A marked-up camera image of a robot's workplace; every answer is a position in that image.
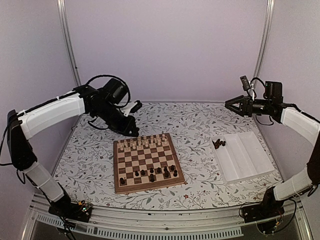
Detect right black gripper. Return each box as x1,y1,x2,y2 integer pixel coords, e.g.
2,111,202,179
225,95,272,118

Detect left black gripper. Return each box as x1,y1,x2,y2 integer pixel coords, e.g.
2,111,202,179
93,102,139,137

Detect wooden chess board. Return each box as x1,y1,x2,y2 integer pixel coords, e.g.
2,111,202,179
113,133,187,194

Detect dark king piece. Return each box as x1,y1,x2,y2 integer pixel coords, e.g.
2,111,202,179
149,174,155,182

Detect dark bishop piece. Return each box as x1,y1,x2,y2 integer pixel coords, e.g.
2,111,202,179
163,171,170,179

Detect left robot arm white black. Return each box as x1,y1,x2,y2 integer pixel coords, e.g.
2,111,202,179
1,75,142,217

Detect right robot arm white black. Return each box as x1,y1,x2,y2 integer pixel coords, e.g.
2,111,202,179
225,76,320,218

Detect dark chess pieces in tray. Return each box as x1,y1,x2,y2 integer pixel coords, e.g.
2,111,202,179
212,138,226,149

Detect white chess piece row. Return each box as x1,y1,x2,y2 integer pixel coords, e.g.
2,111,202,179
114,133,170,151

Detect white plastic tray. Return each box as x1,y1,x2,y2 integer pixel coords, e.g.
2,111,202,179
209,131,275,185

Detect floral patterned table mat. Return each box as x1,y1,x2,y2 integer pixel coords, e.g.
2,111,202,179
54,102,282,210

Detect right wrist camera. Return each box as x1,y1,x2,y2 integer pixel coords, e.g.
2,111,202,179
240,75,256,101

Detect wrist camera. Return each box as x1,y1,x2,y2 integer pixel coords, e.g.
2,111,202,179
240,75,256,101
120,100,142,117

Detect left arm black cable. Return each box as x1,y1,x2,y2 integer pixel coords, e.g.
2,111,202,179
86,73,131,108

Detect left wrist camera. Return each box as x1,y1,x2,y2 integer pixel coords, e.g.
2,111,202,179
120,100,142,117

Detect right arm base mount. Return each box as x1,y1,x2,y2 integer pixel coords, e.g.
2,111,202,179
239,187,285,235

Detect aluminium front rail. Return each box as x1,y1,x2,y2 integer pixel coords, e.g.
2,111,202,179
22,194,313,240

